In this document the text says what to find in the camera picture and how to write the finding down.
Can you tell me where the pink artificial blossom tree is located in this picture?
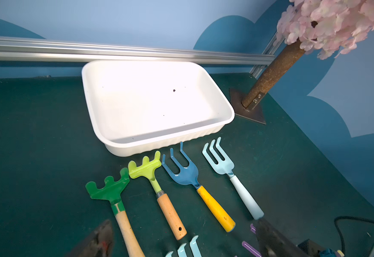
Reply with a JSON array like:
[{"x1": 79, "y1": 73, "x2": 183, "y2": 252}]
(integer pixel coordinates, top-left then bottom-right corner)
[{"x1": 229, "y1": 1, "x2": 374, "y2": 124}]

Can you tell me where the light blue hand rake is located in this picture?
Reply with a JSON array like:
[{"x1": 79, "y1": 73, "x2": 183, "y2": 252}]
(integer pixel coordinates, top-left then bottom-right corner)
[{"x1": 202, "y1": 137, "x2": 264, "y2": 220}]

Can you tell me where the black cable at right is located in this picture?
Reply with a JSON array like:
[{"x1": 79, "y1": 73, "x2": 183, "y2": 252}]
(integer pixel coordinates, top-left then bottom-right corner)
[{"x1": 334, "y1": 215, "x2": 374, "y2": 254}]

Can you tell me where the dark green wooden-handled rake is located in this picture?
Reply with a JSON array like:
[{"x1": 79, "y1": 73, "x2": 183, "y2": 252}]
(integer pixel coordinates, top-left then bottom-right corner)
[{"x1": 85, "y1": 168, "x2": 145, "y2": 257}]

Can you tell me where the white plastic storage box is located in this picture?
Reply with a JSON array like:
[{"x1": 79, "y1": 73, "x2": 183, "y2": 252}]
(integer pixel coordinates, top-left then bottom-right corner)
[{"x1": 82, "y1": 61, "x2": 235, "y2": 157}]

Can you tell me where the blue yellow-handled hand rake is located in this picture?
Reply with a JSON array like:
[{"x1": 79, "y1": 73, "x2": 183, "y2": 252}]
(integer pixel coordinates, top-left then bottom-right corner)
[{"x1": 161, "y1": 142, "x2": 236, "y2": 232}]

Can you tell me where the lime green wooden-handled rake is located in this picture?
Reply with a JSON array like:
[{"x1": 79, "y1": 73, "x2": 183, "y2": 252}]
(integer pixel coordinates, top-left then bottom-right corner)
[{"x1": 128, "y1": 151, "x2": 187, "y2": 241}]

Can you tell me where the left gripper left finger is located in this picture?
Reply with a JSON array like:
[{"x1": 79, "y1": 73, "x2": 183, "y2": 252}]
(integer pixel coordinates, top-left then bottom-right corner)
[{"x1": 65, "y1": 220, "x2": 114, "y2": 257}]

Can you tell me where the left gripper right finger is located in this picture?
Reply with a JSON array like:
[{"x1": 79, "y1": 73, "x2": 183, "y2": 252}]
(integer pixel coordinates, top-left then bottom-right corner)
[{"x1": 257, "y1": 218, "x2": 308, "y2": 257}]

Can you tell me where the aluminium back frame bar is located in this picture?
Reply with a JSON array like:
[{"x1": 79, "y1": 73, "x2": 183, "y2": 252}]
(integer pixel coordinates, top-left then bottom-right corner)
[{"x1": 0, "y1": 36, "x2": 275, "y2": 65}]

